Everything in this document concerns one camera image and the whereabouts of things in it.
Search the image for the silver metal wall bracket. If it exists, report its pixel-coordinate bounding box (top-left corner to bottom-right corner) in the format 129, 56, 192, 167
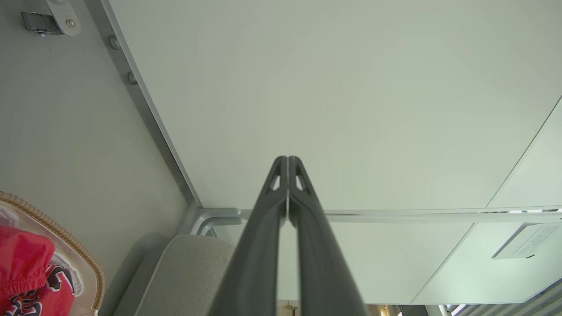
21, 0, 82, 37

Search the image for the white paper notice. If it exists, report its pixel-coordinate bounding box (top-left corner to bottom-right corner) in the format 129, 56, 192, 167
491, 222, 562, 260

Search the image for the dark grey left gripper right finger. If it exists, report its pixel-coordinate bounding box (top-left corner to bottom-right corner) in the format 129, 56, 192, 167
288, 156, 369, 316

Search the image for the wicker laundry basket with liner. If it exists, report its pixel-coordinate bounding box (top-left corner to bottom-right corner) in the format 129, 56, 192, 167
0, 191, 106, 316

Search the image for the grey aluminium partition frame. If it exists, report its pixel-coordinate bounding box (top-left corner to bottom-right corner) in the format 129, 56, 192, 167
86, 0, 562, 237

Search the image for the red and white garment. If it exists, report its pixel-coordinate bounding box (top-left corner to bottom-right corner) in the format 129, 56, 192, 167
0, 225, 56, 300

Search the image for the grey fabric ottoman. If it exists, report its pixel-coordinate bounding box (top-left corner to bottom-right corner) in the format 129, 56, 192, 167
99, 232, 246, 316

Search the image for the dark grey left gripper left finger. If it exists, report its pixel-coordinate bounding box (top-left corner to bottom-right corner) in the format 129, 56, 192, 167
209, 156, 288, 316

